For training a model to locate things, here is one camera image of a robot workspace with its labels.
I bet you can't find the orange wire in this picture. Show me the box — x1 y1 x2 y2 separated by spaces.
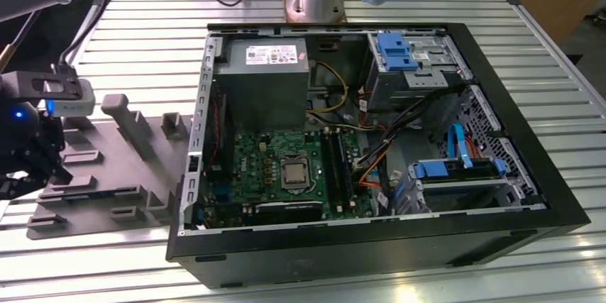
356 166 387 189

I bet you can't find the hard disk in blue carrier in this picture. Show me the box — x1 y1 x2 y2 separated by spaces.
409 159 507 182

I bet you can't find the silver metal disk bay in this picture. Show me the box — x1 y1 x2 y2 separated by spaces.
405 159 526 211

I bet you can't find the green motherboard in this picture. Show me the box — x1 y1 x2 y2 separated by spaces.
204 127 379 228

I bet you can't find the black open PC case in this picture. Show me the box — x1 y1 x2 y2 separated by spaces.
164 21 592 288

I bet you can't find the grey plastic parts rack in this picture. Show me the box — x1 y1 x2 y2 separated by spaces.
25 93 195 240

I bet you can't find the black cable bundle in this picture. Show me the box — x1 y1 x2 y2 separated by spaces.
352 84 467 169

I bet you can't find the yellow power wire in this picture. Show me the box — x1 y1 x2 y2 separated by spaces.
304 60 387 132

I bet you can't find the blue plastic drive latch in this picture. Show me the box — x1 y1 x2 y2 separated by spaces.
376 33 421 72

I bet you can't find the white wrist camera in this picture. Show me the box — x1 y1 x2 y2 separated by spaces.
0 70 96 119

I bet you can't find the blue flat data wire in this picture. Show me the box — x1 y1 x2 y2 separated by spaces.
447 123 475 169

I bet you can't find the silver metal drive cage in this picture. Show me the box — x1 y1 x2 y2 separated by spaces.
367 31 474 112

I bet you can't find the black graphics card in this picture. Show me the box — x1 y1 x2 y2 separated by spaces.
240 199 325 226

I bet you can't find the grey power supply unit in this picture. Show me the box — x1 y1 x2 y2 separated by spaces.
215 37 311 130

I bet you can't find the black RAM slot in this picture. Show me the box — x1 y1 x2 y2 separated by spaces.
320 127 344 212

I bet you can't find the silver CPU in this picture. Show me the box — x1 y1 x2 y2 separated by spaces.
281 164 308 185

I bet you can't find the black CPU socket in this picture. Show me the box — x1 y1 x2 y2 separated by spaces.
276 153 317 197

